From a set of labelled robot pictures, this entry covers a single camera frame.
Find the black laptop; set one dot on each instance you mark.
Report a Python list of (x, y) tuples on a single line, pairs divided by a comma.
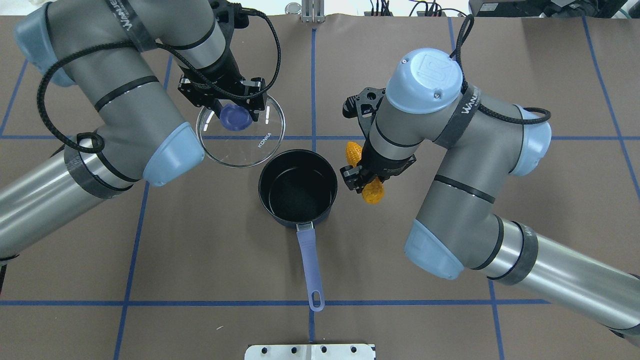
[(604, 9)]

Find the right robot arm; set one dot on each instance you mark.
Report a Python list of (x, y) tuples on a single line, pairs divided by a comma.
[(486, 140)]

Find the yellow toy corn cob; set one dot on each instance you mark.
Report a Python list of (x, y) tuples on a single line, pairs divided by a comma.
[(373, 192)]

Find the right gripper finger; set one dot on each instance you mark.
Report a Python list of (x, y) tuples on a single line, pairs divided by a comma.
[(357, 183), (350, 173)]

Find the dark blue pot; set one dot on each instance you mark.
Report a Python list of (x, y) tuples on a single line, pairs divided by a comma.
[(298, 188)]

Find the white camera stand column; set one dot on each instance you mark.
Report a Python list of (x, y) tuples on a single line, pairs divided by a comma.
[(310, 351)]

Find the aluminium frame post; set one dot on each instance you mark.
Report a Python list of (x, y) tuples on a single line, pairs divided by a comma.
[(313, 11)]

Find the glass pot lid blue knob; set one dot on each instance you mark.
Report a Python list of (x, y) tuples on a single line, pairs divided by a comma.
[(232, 138)]

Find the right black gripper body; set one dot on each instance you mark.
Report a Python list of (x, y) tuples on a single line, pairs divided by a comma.
[(384, 166)]

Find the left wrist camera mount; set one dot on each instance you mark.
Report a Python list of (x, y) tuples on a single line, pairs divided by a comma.
[(228, 14)]

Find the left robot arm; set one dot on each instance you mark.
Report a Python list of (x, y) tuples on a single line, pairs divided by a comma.
[(98, 45)]

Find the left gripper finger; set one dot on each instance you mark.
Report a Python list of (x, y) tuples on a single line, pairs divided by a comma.
[(214, 107), (255, 106)]

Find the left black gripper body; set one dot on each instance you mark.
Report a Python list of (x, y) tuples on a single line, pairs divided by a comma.
[(231, 66)]

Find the orange black power strip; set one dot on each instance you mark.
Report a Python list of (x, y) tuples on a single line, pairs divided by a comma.
[(411, 8)]

